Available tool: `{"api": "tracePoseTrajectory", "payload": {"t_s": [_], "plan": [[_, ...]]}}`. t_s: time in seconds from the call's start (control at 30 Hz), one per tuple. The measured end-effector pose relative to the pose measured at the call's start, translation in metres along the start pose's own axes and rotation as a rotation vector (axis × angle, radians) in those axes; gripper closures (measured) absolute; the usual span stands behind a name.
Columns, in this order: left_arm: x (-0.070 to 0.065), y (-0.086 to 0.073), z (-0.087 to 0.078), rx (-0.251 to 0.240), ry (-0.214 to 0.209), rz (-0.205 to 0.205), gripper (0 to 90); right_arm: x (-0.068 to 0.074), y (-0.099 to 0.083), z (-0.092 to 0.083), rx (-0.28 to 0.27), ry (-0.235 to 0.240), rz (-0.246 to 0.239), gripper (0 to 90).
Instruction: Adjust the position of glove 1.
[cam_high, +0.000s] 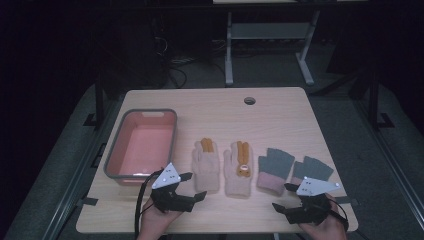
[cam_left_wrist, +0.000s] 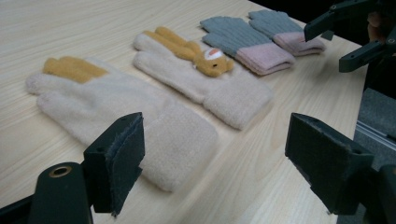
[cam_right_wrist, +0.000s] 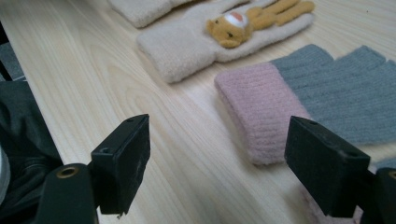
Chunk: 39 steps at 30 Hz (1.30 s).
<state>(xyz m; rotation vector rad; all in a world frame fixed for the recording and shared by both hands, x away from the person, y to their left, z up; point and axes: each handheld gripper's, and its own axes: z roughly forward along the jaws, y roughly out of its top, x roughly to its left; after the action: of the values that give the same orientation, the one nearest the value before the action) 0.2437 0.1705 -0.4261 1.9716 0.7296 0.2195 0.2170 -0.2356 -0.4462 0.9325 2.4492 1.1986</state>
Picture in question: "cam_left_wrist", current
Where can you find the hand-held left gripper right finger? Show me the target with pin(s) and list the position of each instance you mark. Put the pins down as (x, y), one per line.
(330, 161)

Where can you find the beige glove with bunny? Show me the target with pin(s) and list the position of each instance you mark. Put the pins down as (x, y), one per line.
(186, 84)

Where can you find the beige glove with mustard fingers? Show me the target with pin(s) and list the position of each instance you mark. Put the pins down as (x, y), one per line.
(109, 102)

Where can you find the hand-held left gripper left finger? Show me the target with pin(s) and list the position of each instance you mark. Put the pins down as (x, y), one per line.
(121, 155)

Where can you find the grey glove with pink cuff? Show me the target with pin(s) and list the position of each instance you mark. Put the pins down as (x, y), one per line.
(233, 37)
(274, 25)

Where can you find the aluminium floor rail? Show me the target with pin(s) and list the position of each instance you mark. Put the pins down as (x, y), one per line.
(373, 130)

